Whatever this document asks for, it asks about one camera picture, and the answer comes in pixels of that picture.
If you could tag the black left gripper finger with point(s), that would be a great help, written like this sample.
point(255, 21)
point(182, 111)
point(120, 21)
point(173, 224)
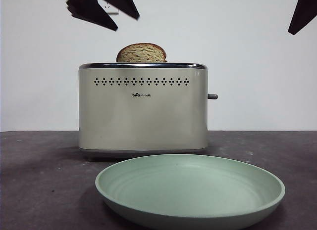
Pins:
point(119, 1)
point(86, 7)

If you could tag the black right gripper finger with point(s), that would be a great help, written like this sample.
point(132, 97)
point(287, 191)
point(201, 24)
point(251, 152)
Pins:
point(305, 10)

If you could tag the large toasted bread slice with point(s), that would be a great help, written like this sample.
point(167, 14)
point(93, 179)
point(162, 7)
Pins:
point(141, 54)

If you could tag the pale green round plate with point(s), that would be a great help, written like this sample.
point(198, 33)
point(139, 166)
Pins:
point(190, 190)

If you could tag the cream two-slot toaster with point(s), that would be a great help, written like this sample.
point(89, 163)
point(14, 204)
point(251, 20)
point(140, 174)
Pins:
point(143, 116)

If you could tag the grey toaster lever knob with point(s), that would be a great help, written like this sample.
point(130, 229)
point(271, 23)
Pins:
point(213, 96)

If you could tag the white wall socket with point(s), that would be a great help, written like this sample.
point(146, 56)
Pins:
point(112, 10)

